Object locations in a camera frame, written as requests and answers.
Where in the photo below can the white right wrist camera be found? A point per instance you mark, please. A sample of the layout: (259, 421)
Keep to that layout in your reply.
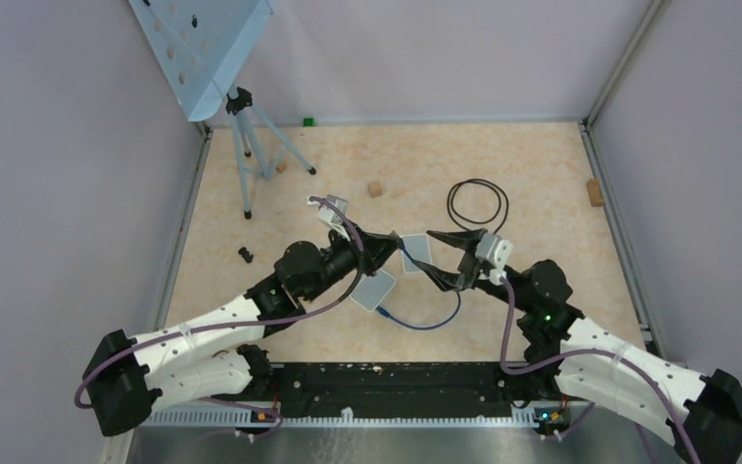
(493, 252)

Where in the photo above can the small black clip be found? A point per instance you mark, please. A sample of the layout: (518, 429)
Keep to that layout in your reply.
(246, 255)

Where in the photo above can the blue tripod stand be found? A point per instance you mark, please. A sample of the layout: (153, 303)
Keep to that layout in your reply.
(250, 156)

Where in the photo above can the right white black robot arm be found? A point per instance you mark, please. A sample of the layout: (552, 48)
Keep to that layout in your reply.
(699, 415)

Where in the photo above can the wooden block at right edge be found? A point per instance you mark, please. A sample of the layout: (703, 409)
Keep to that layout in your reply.
(595, 195)

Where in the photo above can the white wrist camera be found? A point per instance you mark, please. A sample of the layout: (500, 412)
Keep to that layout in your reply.
(493, 252)
(329, 217)

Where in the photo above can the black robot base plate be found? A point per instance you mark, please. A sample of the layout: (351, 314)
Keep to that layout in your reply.
(410, 391)

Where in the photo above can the white slotted cable duct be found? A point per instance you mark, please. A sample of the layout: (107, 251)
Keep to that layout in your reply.
(233, 417)

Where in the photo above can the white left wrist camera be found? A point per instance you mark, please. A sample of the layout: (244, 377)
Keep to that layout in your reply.
(329, 217)

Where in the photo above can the grey network switch box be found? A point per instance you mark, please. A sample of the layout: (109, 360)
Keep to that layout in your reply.
(372, 290)

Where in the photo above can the small wooden cube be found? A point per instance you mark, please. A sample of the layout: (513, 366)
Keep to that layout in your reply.
(375, 189)

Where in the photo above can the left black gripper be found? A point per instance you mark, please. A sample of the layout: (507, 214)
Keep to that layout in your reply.
(377, 249)

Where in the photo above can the white power adapter box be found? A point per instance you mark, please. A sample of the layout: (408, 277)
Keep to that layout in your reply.
(416, 248)

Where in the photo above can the blue perforated metal panel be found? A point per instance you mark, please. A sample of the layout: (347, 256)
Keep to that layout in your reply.
(201, 45)

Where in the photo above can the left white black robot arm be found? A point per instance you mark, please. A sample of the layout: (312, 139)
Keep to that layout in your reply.
(129, 377)

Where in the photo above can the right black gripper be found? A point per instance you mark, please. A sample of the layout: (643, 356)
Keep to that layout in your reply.
(469, 265)

